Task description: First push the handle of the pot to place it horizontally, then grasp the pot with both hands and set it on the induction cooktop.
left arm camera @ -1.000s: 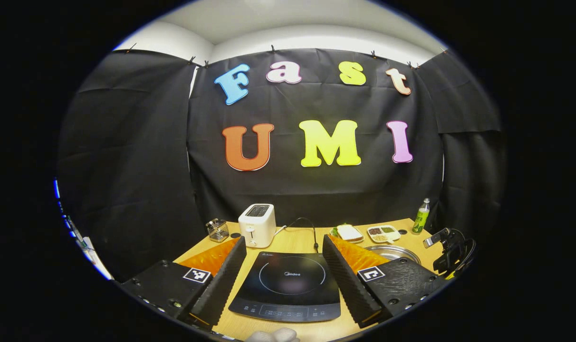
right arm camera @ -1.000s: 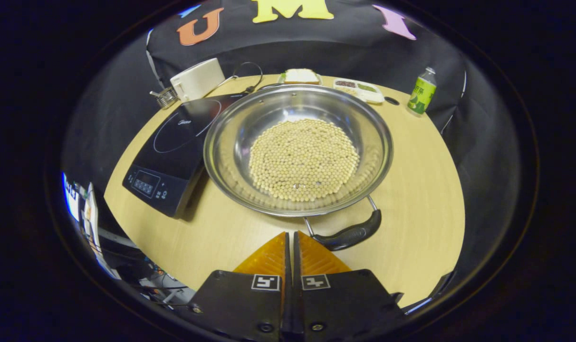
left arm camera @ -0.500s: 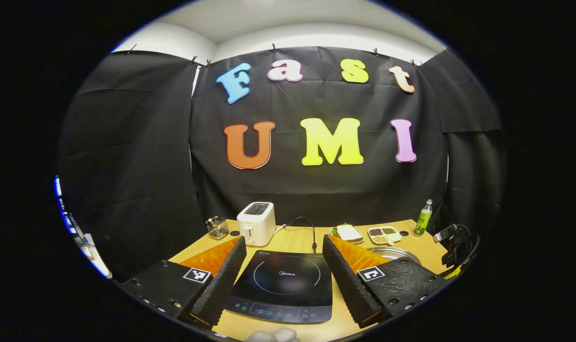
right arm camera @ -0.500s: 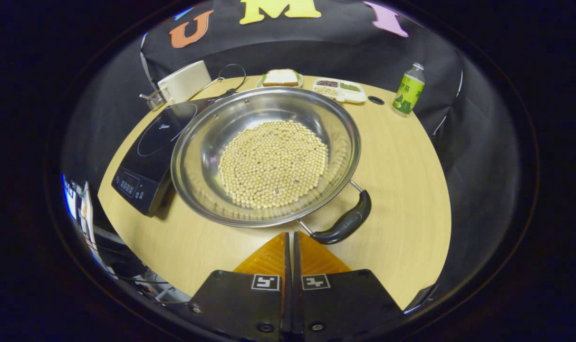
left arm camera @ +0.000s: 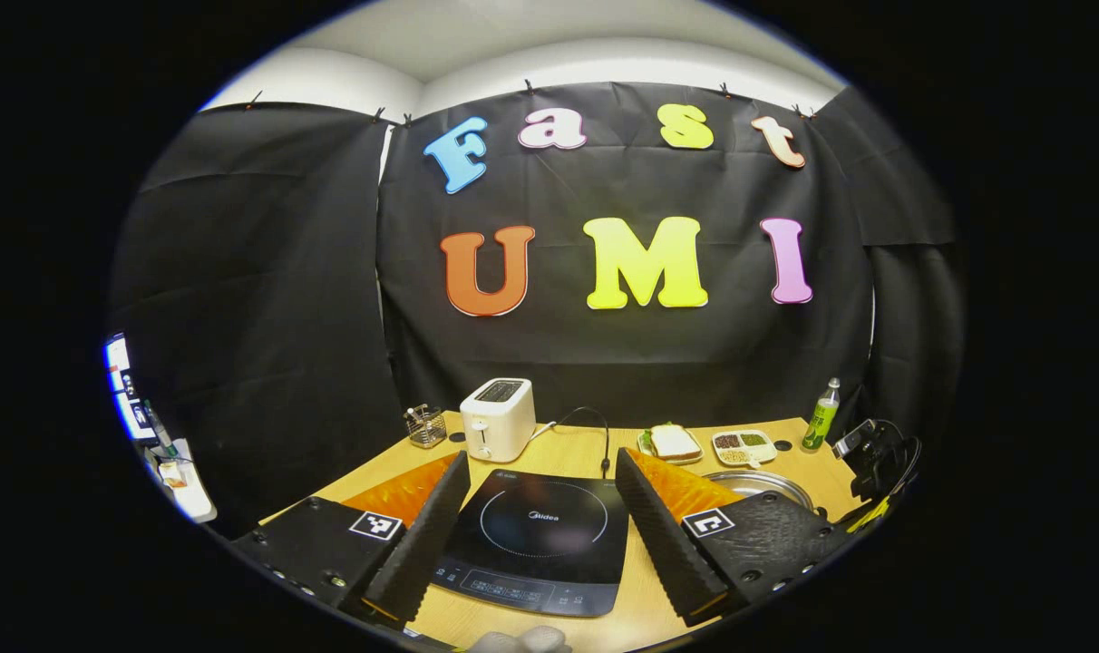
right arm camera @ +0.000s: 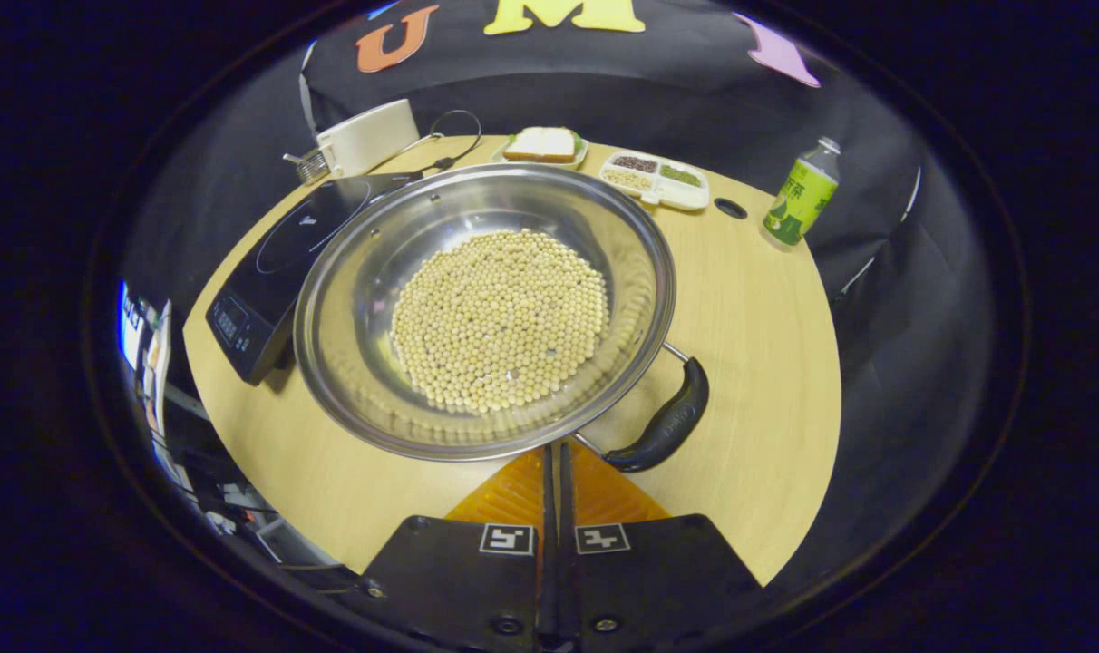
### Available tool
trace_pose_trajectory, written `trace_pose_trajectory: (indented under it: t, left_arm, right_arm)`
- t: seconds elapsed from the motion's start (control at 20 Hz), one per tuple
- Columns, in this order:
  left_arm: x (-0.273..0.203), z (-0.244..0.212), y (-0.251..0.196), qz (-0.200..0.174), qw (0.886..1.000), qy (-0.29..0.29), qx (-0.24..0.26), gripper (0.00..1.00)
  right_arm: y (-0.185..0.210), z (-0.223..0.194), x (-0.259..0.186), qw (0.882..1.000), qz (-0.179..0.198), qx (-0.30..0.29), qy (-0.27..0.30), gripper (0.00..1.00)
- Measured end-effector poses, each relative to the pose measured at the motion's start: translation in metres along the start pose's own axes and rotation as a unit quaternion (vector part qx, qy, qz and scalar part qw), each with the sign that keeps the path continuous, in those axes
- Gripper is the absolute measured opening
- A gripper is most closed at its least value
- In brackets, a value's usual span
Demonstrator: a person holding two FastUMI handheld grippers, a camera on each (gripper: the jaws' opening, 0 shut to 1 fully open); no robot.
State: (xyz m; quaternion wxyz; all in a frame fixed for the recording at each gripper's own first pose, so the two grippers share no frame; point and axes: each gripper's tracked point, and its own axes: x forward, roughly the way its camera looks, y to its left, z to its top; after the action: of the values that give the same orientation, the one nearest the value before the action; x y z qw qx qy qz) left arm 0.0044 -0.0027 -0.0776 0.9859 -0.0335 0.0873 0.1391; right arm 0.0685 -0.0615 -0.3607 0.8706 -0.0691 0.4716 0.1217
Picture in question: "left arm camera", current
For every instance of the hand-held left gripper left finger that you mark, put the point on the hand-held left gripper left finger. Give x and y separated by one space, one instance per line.
423 544

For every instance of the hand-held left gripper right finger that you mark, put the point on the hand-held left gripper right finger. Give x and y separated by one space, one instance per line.
663 544

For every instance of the black induction cooktop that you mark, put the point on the black induction cooktop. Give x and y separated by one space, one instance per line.
536 544

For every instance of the stainless steel pot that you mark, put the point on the stainless steel pot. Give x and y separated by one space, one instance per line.
767 483

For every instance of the green drink bottle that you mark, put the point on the green drink bottle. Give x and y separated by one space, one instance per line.
820 424

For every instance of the pale green plate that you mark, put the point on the pale green plate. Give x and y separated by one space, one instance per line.
645 446

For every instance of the white bread sandwich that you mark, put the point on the white bread sandwich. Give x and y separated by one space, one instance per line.
675 442

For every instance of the clear utensil holder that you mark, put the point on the clear utensil holder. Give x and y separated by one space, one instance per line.
425 428

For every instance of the white divided bean dish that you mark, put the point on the white divided bean dish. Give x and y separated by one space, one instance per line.
744 449

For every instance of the white toaster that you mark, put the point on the white toaster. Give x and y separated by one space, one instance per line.
495 422

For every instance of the white side table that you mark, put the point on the white side table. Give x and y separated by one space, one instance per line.
187 490

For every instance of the computer monitor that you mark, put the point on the computer monitor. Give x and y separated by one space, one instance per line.
121 390

